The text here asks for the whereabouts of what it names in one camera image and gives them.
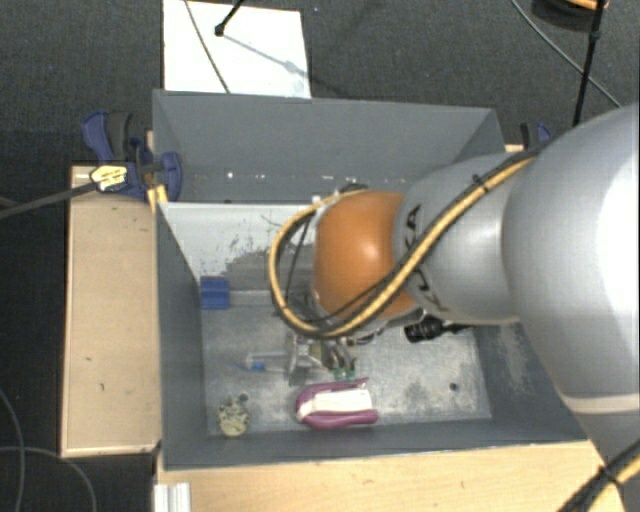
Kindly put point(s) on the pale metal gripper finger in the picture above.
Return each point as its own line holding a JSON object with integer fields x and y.
{"x": 267, "y": 356}
{"x": 277, "y": 369}

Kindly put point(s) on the small blue object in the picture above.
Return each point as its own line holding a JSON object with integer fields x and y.
{"x": 252, "y": 366}

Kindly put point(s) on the blue sponge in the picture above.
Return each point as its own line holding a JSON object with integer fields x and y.
{"x": 215, "y": 292}

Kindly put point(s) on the pale wood board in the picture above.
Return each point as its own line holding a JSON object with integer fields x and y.
{"x": 110, "y": 320}

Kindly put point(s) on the grey metal bin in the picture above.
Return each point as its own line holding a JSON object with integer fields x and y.
{"x": 240, "y": 150}

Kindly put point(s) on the black cylinder on white bracket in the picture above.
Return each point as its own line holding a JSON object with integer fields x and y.
{"x": 425, "y": 330}

